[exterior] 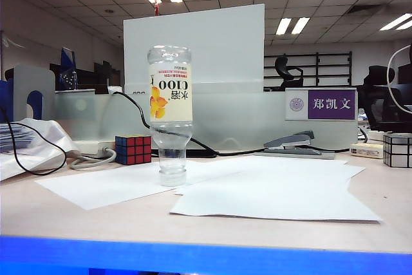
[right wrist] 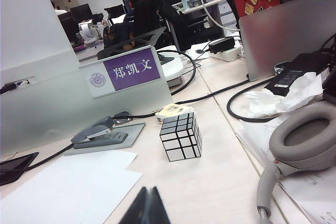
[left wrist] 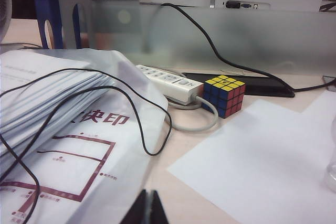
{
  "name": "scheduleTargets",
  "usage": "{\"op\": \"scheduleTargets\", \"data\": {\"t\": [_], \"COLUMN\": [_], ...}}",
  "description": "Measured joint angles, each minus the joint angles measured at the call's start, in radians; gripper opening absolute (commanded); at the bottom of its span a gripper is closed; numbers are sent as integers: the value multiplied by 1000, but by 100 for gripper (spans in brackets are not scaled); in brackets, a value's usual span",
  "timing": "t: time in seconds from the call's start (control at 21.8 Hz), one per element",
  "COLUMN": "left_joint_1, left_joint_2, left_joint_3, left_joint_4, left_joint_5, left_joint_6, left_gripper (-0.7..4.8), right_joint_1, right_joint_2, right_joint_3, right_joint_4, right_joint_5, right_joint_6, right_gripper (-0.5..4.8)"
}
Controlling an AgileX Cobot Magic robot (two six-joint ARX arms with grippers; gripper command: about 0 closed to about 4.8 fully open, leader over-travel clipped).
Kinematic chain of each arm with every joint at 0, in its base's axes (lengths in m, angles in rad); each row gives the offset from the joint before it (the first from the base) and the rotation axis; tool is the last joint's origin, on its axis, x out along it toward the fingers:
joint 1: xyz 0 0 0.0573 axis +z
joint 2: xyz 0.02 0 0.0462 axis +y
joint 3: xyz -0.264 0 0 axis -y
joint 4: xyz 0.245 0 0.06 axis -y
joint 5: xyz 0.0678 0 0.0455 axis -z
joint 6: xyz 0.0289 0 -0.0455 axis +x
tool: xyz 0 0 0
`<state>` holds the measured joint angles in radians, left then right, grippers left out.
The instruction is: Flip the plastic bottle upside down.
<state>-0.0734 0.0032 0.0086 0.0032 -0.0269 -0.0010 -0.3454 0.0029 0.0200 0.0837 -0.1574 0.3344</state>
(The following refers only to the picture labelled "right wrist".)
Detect white tissue pack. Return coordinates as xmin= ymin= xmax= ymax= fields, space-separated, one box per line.
xmin=154 ymin=104 xmax=194 ymax=124

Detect grey metal stand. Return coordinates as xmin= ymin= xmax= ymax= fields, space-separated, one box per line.
xmin=97 ymin=26 xmax=167 ymax=61

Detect frosted glass desk partition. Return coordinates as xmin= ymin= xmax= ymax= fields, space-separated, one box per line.
xmin=0 ymin=71 xmax=174 ymax=157

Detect thick black monitor cable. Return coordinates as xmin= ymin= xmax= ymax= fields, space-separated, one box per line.
xmin=26 ymin=76 xmax=276 ymax=170

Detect black flat monitor base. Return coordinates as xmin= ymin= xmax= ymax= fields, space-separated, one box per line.
xmin=0 ymin=152 xmax=40 ymax=186

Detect crumpled white tissue paper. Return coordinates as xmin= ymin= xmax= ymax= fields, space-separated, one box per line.
xmin=243 ymin=73 xmax=326 ymax=120

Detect black power adapter brick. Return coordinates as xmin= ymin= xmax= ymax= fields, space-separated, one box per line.
xmin=264 ymin=52 xmax=332 ymax=97

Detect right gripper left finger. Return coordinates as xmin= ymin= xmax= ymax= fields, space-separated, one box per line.
xmin=118 ymin=186 xmax=152 ymax=224

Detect black plug adapter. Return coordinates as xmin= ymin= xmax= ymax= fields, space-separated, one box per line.
xmin=208 ymin=37 xmax=236 ymax=54

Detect purple and white name plate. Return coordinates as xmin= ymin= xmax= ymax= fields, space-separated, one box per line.
xmin=80 ymin=45 xmax=165 ymax=101

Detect thick black adapter cable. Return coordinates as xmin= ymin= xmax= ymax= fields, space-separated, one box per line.
xmin=227 ymin=76 xmax=279 ymax=123

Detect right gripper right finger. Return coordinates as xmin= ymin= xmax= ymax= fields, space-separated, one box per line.
xmin=150 ymin=186 xmax=171 ymax=224

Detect silver mirror cube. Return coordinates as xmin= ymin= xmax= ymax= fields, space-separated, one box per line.
xmin=159 ymin=112 xmax=203 ymax=162

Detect grey flat plate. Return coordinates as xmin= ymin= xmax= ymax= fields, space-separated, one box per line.
xmin=64 ymin=121 xmax=146 ymax=156

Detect printed paper sheets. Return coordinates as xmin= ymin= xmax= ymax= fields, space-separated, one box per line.
xmin=235 ymin=115 xmax=336 ymax=224

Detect silver metal panel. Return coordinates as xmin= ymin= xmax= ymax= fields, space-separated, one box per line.
xmin=238 ymin=0 xmax=336 ymax=82

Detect black looped cable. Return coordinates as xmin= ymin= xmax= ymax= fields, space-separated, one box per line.
xmin=157 ymin=50 xmax=198 ymax=95

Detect white computer monitor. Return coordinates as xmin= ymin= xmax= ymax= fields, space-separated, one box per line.
xmin=0 ymin=0 xmax=81 ymax=95

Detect white power strip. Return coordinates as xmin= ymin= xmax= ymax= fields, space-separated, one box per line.
xmin=209 ymin=47 xmax=246 ymax=62

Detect white paper sheet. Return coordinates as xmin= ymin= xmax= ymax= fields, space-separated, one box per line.
xmin=0 ymin=155 xmax=144 ymax=224
xmin=39 ymin=152 xmax=138 ymax=180

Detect white round stand base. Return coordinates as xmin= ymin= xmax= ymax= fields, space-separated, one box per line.
xmin=156 ymin=49 xmax=184 ymax=88

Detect grey over-ear headphones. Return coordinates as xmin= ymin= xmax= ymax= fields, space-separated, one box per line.
xmin=256 ymin=102 xmax=336 ymax=220

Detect grey stapler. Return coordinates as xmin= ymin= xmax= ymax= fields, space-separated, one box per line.
xmin=70 ymin=115 xmax=129 ymax=149

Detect black mesh office chair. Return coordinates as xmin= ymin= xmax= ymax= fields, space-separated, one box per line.
xmin=123 ymin=0 xmax=224 ymax=51

